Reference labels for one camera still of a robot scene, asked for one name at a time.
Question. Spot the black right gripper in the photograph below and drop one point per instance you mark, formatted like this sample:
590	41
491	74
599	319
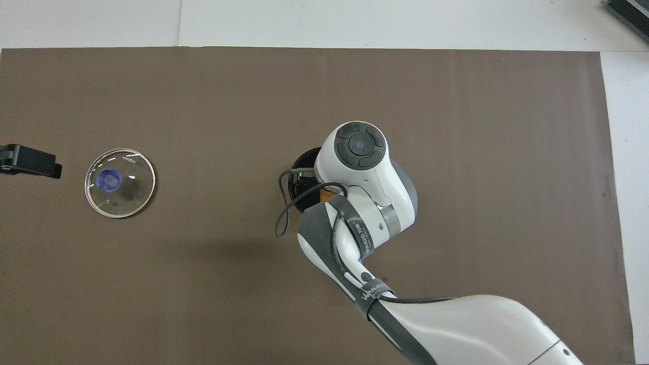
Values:
307	177

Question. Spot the dark blue saucepan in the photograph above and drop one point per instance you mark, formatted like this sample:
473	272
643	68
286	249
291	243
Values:
304	159

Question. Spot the glass lid with blue knob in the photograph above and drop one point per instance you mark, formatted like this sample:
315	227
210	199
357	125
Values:
109	180

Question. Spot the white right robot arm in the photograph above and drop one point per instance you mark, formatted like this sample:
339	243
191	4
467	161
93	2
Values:
385	182

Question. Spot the brown table mat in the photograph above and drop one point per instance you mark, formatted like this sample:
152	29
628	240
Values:
203	101

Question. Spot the dark ribbed box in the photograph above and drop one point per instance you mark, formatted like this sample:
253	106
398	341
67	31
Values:
631	11

